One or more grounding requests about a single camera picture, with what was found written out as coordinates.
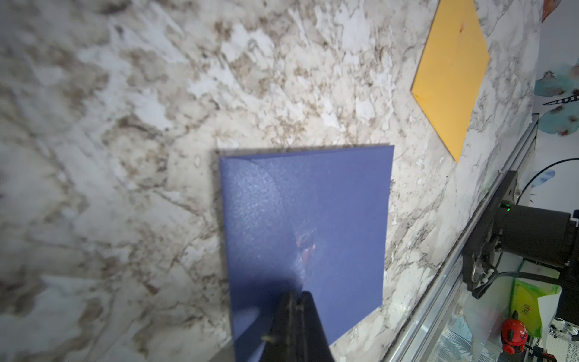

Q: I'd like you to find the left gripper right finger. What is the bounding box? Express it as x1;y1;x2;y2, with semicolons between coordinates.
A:
298;291;335;362

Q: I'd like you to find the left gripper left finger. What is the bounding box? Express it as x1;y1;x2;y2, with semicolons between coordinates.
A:
260;292;298;362

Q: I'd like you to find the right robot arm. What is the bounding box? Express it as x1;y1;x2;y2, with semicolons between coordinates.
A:
461;170;578;300

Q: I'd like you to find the red small object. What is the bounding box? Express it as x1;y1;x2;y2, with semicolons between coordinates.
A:
500;311;529;354

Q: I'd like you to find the green tissue box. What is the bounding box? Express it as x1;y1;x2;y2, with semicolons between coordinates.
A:
510;278;562;339

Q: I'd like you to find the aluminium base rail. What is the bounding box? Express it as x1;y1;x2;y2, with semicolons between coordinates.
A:
382;117;538;361

